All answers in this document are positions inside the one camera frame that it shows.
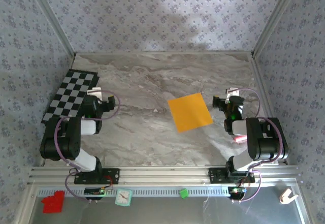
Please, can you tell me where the left small circuit board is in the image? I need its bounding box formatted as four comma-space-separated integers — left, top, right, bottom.
84, 187, 106, 197

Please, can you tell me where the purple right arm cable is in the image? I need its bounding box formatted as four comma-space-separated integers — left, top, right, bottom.
232, 88, 284, 204

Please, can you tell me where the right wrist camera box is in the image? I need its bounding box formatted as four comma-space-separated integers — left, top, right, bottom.
225, 87, 241, 99

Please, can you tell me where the right small circuit board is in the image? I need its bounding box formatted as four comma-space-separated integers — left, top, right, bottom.
228, 186, 247, 197

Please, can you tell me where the aluminium side rail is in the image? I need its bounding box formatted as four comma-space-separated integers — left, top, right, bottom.
248, 55, 290, 166

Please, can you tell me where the black grey checkerboard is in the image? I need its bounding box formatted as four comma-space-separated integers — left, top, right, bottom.
41, 68, 100, 127

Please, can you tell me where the aluminium corner post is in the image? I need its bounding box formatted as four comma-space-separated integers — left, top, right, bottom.
26, 0, 77, 58
251, 0, 304, 58

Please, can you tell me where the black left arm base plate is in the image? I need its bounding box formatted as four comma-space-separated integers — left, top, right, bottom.
74, 168, 120, 185

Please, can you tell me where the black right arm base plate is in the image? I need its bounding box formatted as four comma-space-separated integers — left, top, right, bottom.
208, 167, 255, 184

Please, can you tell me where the aluminium mounting rail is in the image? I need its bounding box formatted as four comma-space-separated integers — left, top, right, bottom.
27, 165, 300, 186

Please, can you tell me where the grey slotted cable duct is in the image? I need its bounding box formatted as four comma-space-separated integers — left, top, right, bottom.
37, 187, 231, 198

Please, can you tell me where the small circuit board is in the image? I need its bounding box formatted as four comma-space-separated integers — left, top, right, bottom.
228, 186, 247, 197
84, 187, 106, 197

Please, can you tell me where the orange paper sheet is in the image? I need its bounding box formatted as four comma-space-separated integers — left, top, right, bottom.
167, 92, 214, 133

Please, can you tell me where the white plastic hook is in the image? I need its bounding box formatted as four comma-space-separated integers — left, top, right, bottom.
279, 188, 300, 205

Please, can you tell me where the teal square clock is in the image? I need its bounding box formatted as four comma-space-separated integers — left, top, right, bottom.
114, 188, 133, 207

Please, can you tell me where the red toy brick block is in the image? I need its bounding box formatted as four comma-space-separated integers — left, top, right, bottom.
40, 191, 64, 214

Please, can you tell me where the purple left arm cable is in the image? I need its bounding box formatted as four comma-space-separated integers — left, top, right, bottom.
55, 90, 122, 204

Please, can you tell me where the grey metal panel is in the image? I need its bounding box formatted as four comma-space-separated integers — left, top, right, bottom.
19, 183, 313, 224

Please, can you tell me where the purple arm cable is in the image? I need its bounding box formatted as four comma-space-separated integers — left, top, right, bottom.
55, 90, 122, 204
232, 88, 284, 204

